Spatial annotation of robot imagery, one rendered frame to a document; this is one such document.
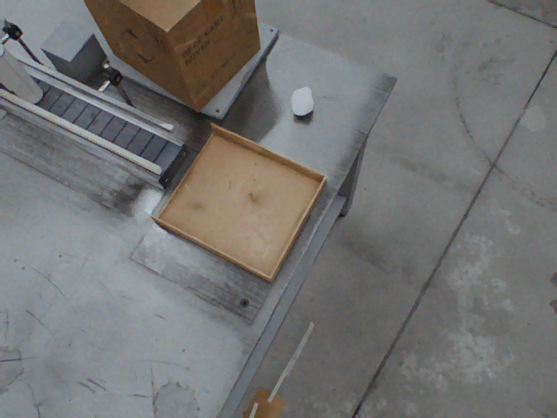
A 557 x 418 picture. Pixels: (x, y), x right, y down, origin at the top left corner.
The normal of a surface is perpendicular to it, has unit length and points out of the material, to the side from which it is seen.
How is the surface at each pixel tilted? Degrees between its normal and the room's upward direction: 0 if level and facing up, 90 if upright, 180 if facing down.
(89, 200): 0
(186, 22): 90
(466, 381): 0
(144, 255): 0
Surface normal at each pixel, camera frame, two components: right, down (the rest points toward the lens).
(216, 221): -0.06, -0.37
